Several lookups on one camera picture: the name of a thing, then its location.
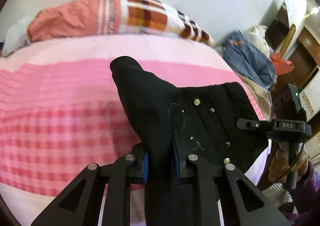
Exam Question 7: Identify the black pants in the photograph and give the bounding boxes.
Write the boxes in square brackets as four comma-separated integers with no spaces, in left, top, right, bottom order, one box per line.
[110,56,268,225]

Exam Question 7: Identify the person's right hand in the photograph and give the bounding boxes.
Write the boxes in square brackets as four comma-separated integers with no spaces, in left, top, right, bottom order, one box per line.
[268,147,309,183]

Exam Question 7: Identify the white woven basket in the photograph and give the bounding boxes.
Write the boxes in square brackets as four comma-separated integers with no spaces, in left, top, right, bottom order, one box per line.
[300,71,320,163]

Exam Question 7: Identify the red cloth item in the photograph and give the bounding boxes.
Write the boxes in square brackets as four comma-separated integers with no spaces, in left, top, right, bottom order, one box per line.
[271,52,294,76]

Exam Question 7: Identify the brown wooden cabinet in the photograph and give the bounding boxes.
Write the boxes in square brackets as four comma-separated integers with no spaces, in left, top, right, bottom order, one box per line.
[266,3,319,91]

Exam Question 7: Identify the blue denim clothes pile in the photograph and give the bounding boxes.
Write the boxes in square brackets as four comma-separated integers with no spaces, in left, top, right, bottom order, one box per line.
[223,31,277,90]

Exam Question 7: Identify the pink checked bed sheet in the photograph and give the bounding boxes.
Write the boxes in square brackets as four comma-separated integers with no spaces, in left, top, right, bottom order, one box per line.
[0,33,266,226]

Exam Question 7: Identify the white plastic bag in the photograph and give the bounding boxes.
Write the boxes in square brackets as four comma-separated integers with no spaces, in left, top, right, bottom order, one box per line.
[246,25,271,56]

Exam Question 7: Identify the orange plaid folded quilt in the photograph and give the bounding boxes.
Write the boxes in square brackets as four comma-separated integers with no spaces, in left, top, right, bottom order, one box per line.
[1,0,214,57]

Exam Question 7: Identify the black cable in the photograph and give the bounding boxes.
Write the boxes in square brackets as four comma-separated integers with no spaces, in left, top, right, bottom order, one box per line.
[268,108,308,183]

